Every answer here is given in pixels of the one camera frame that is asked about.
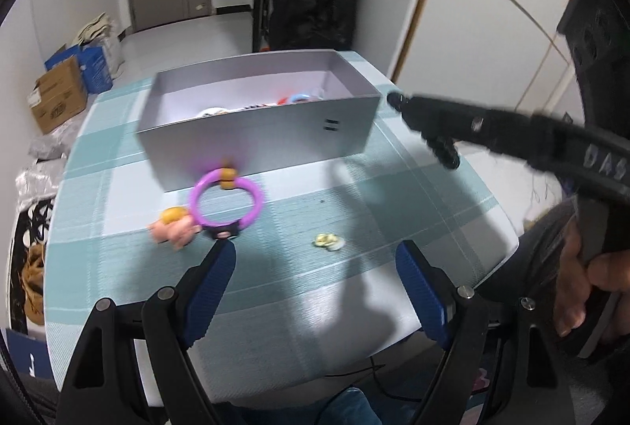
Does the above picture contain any person's right hand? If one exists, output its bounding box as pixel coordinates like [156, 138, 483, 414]
[555, 209, 630, 337]

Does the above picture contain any large blue carton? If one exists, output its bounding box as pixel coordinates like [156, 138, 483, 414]
[74, 45, 116, 95]

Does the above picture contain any purple bangle bracelet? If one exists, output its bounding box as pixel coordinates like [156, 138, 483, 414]
[189, 157, 265, 241]

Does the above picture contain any brown boot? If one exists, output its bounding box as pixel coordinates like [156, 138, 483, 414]
[24, 244, 48, 283]
[20, 277, 46, 325]

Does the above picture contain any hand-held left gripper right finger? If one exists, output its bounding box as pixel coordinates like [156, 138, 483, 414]
[395, 239, 582, 425]

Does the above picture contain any brown cardboard carton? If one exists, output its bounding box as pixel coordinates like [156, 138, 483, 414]
[27, 56, 89, 135]

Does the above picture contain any grey cardboard box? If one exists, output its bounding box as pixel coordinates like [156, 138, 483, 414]
[135, 50, 382, 194]

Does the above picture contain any pink pig charm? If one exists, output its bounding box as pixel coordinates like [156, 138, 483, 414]
[150, 206, 200, 251]

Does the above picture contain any beige cloth bag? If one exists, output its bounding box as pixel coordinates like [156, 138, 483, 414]
[76, 12, 116, 46]

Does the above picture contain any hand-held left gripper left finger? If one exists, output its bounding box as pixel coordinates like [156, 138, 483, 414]
[58, 238, 237, 425]

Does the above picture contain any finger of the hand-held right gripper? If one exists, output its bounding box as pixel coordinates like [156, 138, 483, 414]
[412, 109, 538, 161]
[408, 95, 538, 134]

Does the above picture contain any teal plaid tablecloth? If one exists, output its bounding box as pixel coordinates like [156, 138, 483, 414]
[43, 50, 520, 403]

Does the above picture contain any blue cloth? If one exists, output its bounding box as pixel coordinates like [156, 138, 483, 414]
[231, 388, 385, 425]

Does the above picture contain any white parcel bag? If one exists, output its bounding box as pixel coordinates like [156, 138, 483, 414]
[15, 159, 65, 204]

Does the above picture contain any dark blue flat box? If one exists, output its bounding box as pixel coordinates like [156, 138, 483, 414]
[4, 329, 55, 379]

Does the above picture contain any white plastic bag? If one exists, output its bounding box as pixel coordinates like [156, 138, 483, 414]
[101, 34, 124, 76]

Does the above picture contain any small blue carton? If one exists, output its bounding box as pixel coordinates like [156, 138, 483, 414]
[44, 44, 70, 72]

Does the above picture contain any small pale yellow trinket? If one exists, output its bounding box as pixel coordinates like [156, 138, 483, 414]
[314, 233, 345, 252]

